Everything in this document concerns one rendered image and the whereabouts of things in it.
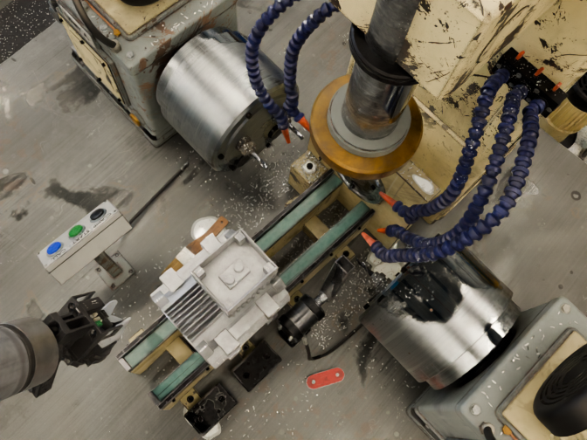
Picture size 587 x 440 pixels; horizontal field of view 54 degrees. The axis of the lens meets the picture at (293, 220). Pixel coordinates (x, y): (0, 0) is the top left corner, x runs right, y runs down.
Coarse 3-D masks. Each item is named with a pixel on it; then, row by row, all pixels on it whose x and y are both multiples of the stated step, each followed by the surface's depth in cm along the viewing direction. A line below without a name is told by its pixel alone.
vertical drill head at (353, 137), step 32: (384, 0) 61; (416, 0) 58; (384, 32) 65; (320, 96) 92; (352, 96) 81; (384, 96) 76; (320, 128) 90; (352, 128) 87; (384, 128) 85; (416, 128) 92; (320, 160) 104; (352, 160) 89; (384, 160) 90
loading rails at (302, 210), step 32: (320, 192) 132; (288, 224) 129; (320, 224) 137; (352, 224) 130; (320, 256) 126; (352, 256) 138; (288, 288) 124; (160, 320) 120; (128, 352) 119; (160, 352) 126; (192, 352) 126; (160, 384) 117; (192, 384) 123
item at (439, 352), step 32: (448, 256) 104; (384, 288) 110; (416, 288) 102; (448, 288) 101; (480, 288) 103; (384, 320) 105; (416, 320) 102; (448, 320) 100; (480, 320) 100; (512, 320) 103; (416, 352) 104; (448, 352) 100; (480, 352) 100; (448, 384) 104
